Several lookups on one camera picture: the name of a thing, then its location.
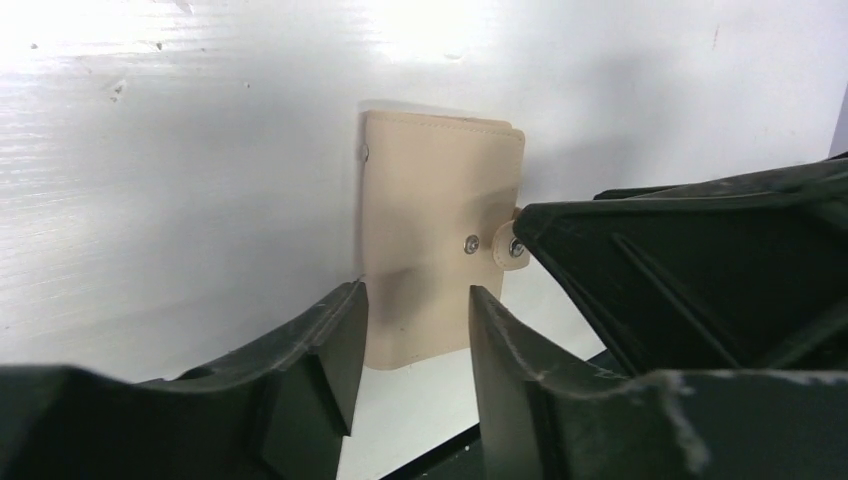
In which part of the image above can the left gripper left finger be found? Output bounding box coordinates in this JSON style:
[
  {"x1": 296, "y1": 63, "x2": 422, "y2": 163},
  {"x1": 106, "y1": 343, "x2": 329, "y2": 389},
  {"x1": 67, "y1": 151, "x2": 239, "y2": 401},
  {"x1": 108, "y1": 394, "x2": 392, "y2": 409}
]
[{"x1": 1, "y1": 281, "x2": 368, "y2": 479}]

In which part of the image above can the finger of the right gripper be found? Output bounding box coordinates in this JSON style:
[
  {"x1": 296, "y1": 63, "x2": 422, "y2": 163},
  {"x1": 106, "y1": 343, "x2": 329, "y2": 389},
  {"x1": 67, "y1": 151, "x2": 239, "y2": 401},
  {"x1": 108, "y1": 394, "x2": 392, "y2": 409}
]
[{"x1": 514, "y1": 154, "x2": 847, "y2": 374}]

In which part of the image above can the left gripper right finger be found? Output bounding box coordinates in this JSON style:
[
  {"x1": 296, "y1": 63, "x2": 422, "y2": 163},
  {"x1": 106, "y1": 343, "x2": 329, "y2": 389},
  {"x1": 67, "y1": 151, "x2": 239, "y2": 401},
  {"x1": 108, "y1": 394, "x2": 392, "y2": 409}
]
[{"x1": 469, "y1": 286, "x2": 847, "y2": 479}]

